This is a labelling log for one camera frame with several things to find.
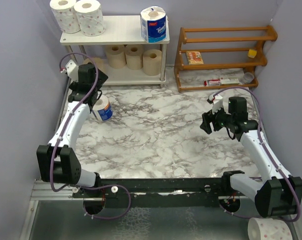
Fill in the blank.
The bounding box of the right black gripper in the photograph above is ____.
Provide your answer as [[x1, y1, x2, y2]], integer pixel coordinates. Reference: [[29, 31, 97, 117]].
[[201, 102, 235, 134]]

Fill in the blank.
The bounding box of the brown paper roll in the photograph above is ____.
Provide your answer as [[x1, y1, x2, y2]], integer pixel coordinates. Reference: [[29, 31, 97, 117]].
[[105, 44, 126, 69], [125, 44, 143, 70], [83, 57, 107, 74], [143, 49, 162, 76]]

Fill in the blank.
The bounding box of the blue roll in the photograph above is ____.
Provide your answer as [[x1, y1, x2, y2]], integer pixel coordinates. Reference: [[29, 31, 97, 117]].
[[92, 95, 113, 122], [140, 6, 166, 43]]

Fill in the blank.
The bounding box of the white red-dotted roll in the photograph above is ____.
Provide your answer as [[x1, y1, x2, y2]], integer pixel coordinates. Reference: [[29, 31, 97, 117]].
[[49, 0, 80, 34], [74, 0, 106, 37]]

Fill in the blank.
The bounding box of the white red-dotted roll front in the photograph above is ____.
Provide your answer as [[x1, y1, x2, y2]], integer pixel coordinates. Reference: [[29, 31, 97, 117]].
[[49, 0, 80, 34]]

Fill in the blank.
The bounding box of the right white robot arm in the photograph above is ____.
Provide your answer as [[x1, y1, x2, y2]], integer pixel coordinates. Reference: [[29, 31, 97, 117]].
[[200, 94, 302, 218]]

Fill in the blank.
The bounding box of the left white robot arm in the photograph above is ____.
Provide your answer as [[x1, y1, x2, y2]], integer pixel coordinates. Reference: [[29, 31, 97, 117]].
[[36, 61, 108, 198]]

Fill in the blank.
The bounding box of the white two-tier shelf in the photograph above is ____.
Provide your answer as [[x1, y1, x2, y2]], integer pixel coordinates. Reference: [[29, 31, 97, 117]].
[[60, 15, 170, 87]]

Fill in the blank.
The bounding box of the red white box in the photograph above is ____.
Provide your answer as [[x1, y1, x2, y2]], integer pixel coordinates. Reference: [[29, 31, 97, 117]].
[[204, 79, 221, 87]]

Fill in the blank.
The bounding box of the white green box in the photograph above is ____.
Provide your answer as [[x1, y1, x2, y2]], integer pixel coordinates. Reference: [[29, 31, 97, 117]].
[[220, 77, 240, 86]]

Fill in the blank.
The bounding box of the clear plastic cup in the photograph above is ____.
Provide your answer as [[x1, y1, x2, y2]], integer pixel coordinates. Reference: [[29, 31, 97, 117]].
[[241, 72, 255, 84]]

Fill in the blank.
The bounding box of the brown wooden rack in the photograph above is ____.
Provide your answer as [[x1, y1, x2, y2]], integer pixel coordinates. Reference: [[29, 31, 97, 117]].
[[174, 25, 278, 93]]

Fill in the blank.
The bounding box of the orange patterned booklet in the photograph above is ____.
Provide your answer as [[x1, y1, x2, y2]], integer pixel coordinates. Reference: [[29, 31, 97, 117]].
[[186, 51, 204, 65]]

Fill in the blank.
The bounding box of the black base crossbar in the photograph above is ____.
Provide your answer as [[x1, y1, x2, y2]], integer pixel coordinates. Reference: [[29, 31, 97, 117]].
[[73, 170, 251, 209]]

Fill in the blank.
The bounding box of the yellow cap jar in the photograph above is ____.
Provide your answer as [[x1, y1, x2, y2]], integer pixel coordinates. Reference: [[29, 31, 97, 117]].
[[248, 48, 257, 59]]

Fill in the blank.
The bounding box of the white dotted roll bottom corner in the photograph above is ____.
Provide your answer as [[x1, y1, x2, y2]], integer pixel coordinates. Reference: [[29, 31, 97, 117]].
[[248, 217, 293, 240]]

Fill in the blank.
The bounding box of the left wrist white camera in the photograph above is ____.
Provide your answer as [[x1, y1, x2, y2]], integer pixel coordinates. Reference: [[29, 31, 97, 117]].
[[60, 60, 79, 82]]

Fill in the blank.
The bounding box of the wrist white camera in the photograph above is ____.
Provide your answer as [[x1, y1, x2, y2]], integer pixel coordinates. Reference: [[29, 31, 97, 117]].
[[60, 60, 79, 82], [207, 93, 223, 114]]

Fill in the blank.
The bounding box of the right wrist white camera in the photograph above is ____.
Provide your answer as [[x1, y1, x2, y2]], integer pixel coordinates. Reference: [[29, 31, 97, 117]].
[[207, 93, 223, 114]]

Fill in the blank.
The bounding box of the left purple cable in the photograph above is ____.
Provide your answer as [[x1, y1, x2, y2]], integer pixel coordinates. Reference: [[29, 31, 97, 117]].
[[49, 52, 99, 193]]

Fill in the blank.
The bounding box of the aluminium rail frame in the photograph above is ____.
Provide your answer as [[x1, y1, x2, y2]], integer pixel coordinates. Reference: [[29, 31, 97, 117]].
[[29, 178, 78, 202]]

